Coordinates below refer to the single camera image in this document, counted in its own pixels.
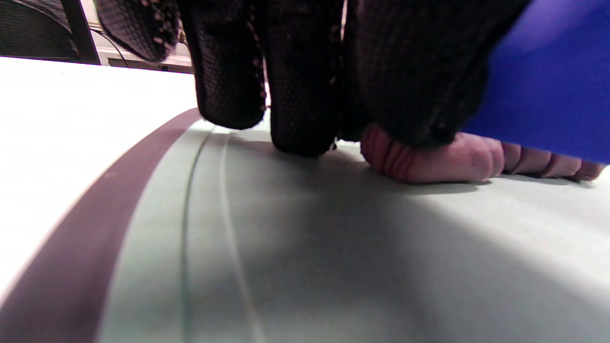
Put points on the blue plastic scraper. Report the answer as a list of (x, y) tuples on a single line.
[(553, 81)]

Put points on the green cutting board grey rim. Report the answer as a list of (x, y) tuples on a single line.
[(333, 262)]

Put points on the person's left hand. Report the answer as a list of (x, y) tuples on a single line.
[(405, 71)]

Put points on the purple plasticine roll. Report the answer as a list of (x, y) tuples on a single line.
[(438, 162)]

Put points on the row of purple plasticine flakes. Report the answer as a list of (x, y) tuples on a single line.
[(548, 164)]

